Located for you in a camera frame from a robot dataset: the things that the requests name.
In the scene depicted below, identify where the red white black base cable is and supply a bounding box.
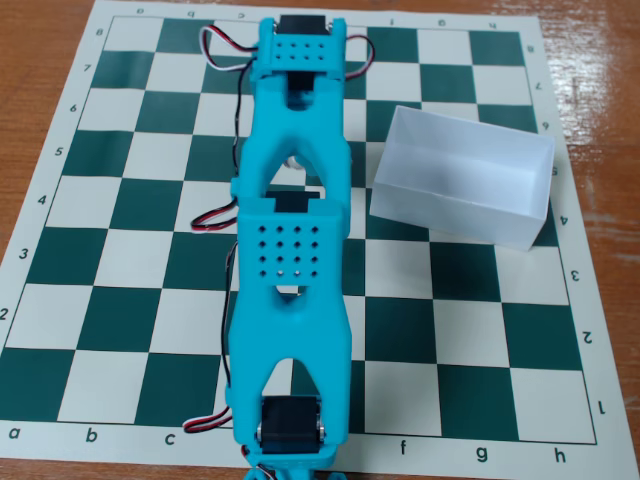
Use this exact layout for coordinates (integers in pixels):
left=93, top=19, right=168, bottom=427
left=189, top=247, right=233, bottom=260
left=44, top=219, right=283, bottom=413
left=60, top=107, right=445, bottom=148
left=181, top=406, right=235, bottom=435

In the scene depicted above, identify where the red white black forearm cable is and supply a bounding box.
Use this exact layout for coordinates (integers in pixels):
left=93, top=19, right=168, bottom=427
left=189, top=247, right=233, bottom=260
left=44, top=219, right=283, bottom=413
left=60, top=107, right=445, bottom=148
left=198, top=24, right=260, bottom=177

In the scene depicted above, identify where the green and cream chessboard mat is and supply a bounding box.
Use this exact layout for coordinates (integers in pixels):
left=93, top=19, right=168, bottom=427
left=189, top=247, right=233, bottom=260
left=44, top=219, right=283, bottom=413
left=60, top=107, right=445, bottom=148
left=0, top=0, right=624, bottom=480

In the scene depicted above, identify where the white open cardboard box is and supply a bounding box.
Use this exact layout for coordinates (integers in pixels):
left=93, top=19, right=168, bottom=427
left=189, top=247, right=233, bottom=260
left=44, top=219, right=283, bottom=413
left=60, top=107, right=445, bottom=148
left=368, top=103, right=555, bottom=251

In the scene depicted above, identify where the red white black gripper cable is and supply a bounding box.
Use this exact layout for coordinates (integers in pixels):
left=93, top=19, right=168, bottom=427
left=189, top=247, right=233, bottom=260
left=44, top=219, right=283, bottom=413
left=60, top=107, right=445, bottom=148
left=345, top=33, right=376, bottom=80

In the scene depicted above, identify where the red white black upper-arm cable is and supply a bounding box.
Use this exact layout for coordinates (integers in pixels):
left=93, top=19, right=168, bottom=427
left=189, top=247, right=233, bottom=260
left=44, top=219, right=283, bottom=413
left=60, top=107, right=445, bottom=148
left=191, top=196, right=242, bottom=392

